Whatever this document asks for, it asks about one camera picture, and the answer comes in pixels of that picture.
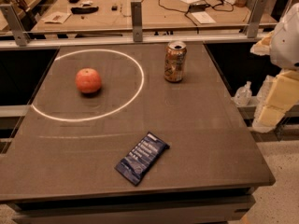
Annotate left metal bracket post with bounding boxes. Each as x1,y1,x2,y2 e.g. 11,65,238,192
0,4,30,47

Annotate black power adapter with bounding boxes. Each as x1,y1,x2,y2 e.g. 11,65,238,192
189,3,209,12

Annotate small black block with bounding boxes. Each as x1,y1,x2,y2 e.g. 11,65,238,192
111,5,118,10

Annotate black cable on back table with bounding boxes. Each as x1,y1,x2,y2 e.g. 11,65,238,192
157,0,235,27

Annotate paper envelope on table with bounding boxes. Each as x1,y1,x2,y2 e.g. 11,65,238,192
42,11,70,24

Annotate metal bracket post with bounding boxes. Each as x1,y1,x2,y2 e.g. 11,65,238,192
245,0,268,38
0,4,30,47
131,1,143,42

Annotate orange soda can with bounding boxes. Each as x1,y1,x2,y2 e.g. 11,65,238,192
164,41,187,82

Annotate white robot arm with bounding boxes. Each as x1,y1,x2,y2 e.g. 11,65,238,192
250,3,299,133

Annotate wooden back table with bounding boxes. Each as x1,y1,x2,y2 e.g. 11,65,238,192
33,0,251,33

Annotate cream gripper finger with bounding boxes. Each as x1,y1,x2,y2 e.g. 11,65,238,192
250,31,273,56
252,69,299,133

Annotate red apple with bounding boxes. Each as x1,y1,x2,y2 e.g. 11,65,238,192
75,68,102,93

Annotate white paper card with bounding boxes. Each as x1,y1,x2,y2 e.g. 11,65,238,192
192,11,215,24

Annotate blue rxbar blueberry wrapper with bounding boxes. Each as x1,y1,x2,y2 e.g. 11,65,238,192
115,132,170,186

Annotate horizontal metal rail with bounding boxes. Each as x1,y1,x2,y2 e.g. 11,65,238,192
0,33,267,50

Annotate black tool on table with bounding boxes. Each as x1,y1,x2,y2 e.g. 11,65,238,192
71,7,99,15

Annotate right metal bracket post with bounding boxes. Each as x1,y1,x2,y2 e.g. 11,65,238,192
245,0,268,38

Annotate middle metal bracket post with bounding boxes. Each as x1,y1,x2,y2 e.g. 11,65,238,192
131,1,143,42

